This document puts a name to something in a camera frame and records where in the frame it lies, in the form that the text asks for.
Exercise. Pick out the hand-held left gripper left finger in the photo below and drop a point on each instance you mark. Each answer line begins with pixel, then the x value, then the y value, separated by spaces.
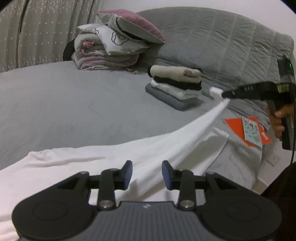
pixel 127 173

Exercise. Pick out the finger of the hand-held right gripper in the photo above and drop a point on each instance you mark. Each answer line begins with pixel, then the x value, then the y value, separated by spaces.
pixel 229 94

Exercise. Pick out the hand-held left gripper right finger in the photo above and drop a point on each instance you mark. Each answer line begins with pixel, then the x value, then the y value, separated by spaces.
pixel 166 175

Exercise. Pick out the white long-sleeve shirt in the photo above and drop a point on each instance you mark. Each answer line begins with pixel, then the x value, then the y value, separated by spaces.
pixel 92 157

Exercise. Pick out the person's right hand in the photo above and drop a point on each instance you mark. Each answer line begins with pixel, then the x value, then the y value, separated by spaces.
pixel 276 122

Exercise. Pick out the orange booklet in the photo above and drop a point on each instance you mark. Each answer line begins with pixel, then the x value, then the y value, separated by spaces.
pixel 233 125

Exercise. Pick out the light blue card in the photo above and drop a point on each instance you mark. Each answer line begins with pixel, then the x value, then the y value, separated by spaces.
pixel 252 131

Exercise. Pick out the folded black garment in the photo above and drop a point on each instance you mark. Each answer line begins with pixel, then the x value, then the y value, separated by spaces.
pixel 185 85

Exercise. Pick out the folded white garment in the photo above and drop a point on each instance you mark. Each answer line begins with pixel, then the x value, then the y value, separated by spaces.
pixel 171 90

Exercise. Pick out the folded grey garment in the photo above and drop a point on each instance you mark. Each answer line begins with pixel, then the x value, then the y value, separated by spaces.
pixel 168 99

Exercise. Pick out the folded beige garment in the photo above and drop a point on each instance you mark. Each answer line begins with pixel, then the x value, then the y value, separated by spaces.
pixel 171 73

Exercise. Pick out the person's dark clothing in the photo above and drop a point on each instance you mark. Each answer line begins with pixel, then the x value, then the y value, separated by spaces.
pixel 284 197

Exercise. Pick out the pink-backed pillow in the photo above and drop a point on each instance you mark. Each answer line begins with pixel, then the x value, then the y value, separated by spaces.
pixel 138 23

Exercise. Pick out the black round object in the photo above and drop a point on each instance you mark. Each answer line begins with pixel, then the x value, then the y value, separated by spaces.
pixel 68 52

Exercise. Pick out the grey star-print curtain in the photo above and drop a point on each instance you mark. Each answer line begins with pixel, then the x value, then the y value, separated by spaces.
pixel 46 30

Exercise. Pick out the wall socket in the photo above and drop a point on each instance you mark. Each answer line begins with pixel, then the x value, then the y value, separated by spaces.
pixel 274 158

